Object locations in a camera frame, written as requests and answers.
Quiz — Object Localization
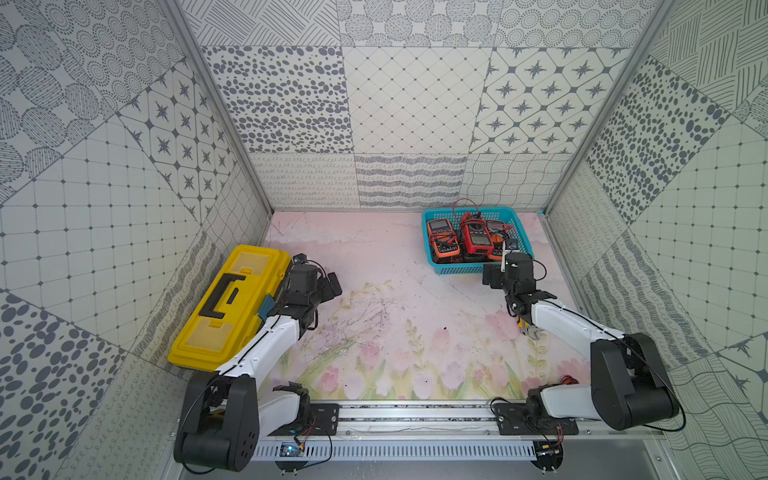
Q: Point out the orange Victor multimeter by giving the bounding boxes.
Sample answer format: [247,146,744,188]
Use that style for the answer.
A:
[486,220,519,262]

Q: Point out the red multimeter face down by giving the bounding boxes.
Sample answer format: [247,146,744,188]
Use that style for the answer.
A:
[460,217,493,256]

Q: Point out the orange multimeter face down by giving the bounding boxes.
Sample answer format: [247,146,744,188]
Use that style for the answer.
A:
[426,219,461,264]

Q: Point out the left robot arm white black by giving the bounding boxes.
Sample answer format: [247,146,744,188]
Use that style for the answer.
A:
[173,254,342,475]

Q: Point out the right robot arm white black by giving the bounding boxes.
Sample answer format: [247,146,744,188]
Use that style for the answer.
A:
[482,251,687,436]

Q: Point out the teal plastic basket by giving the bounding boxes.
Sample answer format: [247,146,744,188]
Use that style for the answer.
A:
[422,204,533,275]

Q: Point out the yellow black toolbox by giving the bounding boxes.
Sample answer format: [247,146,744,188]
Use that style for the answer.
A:
[168,245,291,372]

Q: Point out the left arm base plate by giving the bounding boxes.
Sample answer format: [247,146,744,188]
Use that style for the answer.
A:
[290,402,340,436]

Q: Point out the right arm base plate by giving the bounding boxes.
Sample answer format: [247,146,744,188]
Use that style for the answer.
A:
[489,398,579,440]

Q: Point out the aluminium mounting rail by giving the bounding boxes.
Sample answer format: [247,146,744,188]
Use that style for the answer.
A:
[170,398,664,443]

